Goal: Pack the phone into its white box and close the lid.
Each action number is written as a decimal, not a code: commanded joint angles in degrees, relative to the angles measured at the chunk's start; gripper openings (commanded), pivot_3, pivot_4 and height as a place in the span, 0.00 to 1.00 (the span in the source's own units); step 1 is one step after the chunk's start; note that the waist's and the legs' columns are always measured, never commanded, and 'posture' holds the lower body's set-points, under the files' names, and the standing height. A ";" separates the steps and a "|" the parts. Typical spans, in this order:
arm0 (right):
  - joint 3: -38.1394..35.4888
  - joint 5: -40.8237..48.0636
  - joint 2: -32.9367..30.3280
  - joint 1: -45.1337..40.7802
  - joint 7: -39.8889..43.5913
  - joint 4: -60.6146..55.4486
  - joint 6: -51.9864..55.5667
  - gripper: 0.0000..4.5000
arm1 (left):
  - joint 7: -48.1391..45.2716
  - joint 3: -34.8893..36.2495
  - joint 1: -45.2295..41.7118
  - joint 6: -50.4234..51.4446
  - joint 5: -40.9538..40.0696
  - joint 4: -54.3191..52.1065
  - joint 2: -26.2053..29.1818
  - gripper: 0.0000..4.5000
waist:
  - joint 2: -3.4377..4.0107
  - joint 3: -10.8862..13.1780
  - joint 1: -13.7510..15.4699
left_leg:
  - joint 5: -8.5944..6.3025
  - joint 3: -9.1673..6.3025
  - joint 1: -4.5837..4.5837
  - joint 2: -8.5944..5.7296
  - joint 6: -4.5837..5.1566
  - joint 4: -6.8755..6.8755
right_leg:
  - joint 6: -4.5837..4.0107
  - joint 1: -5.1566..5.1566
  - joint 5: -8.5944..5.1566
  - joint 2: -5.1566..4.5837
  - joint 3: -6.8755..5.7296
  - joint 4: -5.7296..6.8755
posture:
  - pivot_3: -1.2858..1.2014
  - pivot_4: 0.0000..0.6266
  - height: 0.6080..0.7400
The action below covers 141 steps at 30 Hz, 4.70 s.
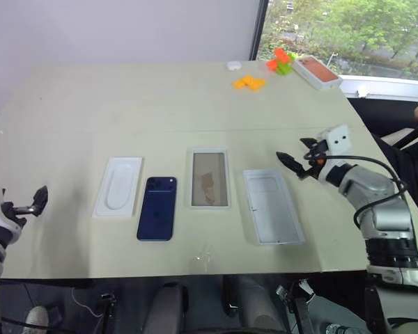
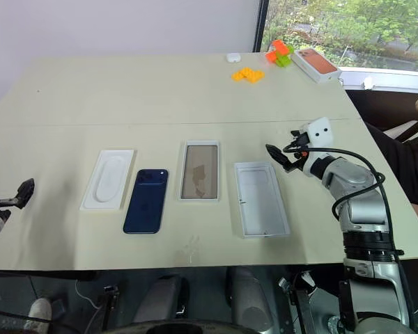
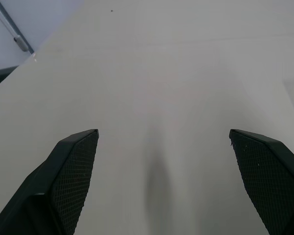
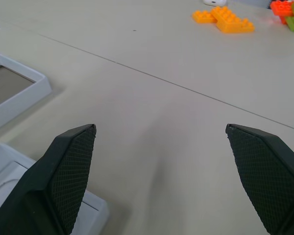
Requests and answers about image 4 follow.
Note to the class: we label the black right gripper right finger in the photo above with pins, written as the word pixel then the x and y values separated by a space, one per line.
pixel 272 176

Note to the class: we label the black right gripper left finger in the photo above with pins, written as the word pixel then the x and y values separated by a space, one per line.
pixel 39 195

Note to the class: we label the white phone box lid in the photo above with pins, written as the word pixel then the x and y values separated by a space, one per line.
pixel 5 159

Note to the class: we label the white phone box base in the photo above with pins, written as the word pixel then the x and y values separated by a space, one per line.
pixel 42 86

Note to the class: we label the small orange toy brick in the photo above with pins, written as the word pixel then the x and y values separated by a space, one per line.
pixel 203 17

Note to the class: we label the white earbuds case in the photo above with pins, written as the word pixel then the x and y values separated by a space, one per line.
pixel 214 2

